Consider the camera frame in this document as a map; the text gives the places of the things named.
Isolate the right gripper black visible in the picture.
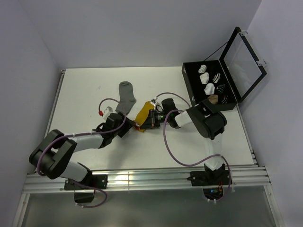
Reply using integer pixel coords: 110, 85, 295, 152
141, 109, 170, 130

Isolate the yellow sock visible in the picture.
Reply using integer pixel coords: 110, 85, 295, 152
134, 101, 154, 132

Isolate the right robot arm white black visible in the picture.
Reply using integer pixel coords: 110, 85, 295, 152
139, 98, 227, 184

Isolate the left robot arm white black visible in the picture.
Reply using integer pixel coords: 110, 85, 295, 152
29, 113, 135, 189

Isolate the grey sock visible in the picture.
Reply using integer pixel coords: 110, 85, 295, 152
116, 81, 136, 115

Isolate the brown rolled sock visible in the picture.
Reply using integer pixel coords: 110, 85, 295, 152
207, 95, 219, 105

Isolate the white rolled sock lower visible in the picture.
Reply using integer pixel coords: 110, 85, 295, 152
204, 83, 215, 96

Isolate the black storage box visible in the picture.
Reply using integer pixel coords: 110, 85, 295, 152
182, 60, 237, 111

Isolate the white rolled sock upper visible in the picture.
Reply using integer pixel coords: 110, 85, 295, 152
200, 72, 209, 84

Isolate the dark colourful striped rolled sock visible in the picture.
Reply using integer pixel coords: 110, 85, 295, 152
219, 95, 228, 104

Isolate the black white striped rolled sock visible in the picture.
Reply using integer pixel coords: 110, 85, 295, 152
213, 73, 221, 84

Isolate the black electronics box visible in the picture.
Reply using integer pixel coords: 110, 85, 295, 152
74, 192, 95, 204

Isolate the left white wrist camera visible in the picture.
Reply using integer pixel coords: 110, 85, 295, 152
98, 106, 113, 118

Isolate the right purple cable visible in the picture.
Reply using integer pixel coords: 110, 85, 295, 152
153, 92, 236, 203

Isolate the purple cable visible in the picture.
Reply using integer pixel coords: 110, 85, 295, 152
153, 92, 236, 203
35, 97, 127, 177

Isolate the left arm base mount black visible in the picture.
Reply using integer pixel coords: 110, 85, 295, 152
64, 175, 108, 191

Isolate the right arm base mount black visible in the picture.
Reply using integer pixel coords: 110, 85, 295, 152
187, 170, 230, 186

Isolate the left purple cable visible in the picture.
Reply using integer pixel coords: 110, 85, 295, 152
35, 97, 127, 177

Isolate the glass box lid black frame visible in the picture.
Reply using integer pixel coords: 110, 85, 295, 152
219, 27, 267, 103

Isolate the aluminium frame rail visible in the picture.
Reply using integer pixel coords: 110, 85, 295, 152
12, 165, 271, 227

